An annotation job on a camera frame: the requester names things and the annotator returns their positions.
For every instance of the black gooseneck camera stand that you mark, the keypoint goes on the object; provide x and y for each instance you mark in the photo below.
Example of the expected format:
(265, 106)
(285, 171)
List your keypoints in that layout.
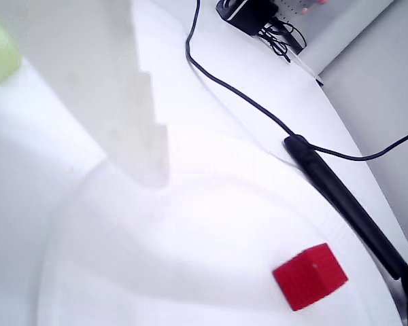
(343, 201)

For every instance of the red cube block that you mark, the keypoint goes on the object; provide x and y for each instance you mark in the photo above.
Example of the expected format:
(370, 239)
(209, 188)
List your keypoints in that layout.
(309, 275)

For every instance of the pale yellow foam block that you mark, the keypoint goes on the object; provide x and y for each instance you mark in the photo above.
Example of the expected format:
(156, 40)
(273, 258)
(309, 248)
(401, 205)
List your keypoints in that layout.
(0, 57)

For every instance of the white perforated panel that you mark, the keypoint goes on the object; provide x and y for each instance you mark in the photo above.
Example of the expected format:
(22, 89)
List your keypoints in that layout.
(292, 8)

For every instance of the white paper plate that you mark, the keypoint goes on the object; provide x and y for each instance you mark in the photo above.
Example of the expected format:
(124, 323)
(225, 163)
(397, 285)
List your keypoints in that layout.
(190, 258)

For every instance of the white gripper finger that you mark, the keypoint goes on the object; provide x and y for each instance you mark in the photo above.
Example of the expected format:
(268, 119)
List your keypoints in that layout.
(98, 78)

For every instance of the black box device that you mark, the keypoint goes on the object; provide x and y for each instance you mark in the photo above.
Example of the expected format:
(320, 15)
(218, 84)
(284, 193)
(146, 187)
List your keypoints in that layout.
(248, 15)

